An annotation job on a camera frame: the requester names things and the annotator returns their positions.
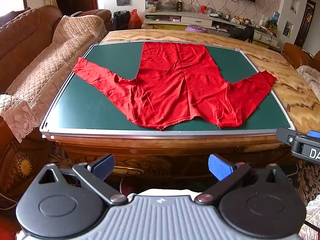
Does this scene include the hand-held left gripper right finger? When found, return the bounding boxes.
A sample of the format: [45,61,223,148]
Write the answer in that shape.
[194,154,284,205]

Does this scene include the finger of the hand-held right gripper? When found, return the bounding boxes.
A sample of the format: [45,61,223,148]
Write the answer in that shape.
[276,127,320,145]

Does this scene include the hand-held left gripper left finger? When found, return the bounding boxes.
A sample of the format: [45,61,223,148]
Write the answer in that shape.
[37,153,128,206]

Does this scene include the red long-sleeve shirt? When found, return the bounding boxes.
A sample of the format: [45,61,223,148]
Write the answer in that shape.
[73,42,277,130]

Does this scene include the patterned rug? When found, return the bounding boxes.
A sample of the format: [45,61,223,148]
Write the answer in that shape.
[287,160,320,198]

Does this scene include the white quilted chair cover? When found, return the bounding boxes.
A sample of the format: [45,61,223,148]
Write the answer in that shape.
[296,65,320,100]

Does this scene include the brown leather armchair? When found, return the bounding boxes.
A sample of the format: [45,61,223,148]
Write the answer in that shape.
[281,42,320,70]

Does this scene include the beige quilted sofa cover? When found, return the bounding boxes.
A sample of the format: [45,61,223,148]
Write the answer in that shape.
[0,15,108,143]

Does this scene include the purple plastic stool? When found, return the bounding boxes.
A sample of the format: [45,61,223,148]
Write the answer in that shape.
[186,24,208,33]

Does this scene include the white television cabinet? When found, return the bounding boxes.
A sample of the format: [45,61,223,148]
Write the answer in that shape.
[142,10,280,50]

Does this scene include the black bag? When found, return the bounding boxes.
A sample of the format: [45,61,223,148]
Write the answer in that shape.
[113,10,131,30]

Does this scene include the red plastic bag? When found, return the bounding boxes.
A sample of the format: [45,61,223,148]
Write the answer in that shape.
[128,9,141,30]

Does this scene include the brown leather sofa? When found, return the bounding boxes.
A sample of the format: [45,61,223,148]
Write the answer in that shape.
[0,5,113,205]

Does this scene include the clear plastic food containers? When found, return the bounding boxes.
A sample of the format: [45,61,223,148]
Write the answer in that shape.
[144,0,163,13]

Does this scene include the green board with metal frame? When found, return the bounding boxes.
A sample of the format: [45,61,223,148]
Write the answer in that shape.
[39,40,296,139]

